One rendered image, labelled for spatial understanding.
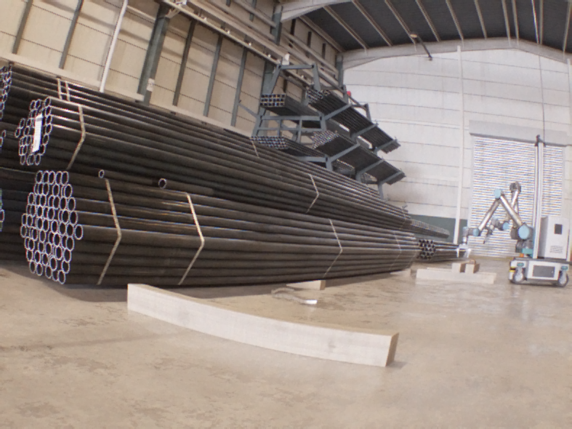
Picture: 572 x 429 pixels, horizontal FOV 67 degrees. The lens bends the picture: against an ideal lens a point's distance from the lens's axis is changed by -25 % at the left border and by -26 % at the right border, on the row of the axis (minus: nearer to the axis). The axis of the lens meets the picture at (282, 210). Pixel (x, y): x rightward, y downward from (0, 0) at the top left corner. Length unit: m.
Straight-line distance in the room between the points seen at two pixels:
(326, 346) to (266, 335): 0.20
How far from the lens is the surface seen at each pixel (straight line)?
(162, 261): 2.62
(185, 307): 1.85
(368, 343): 1.57
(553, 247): 6.20
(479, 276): 5.91
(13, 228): 2.61
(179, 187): 2.82
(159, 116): 3.47
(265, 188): 3.64
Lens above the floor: 0.37
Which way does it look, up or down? 2 degrees up
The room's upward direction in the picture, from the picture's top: 6 degrees clockwise
